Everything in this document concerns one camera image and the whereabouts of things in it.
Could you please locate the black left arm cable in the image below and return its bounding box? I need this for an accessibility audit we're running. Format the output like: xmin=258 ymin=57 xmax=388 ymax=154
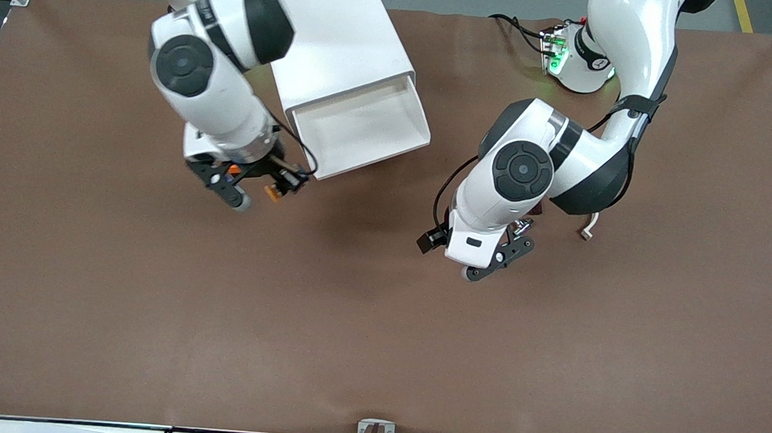
xmin=432 ymin=152 xmax=479 ymax=232

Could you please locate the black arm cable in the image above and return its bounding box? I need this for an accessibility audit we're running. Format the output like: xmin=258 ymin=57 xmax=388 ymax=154
xmin=257 ymin=102 xmax=323 ymax=177
xmin=432 ymin=152 xmax=479 ymax=232

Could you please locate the black base cable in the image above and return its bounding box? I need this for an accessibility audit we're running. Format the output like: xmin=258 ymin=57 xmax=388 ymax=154
xmin=486 ymin=12 xmax=552 ymax=54

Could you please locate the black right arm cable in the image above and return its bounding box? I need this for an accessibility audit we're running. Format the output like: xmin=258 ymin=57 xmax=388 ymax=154
xmin=257 ymin=102 xmax=323 ymax=177

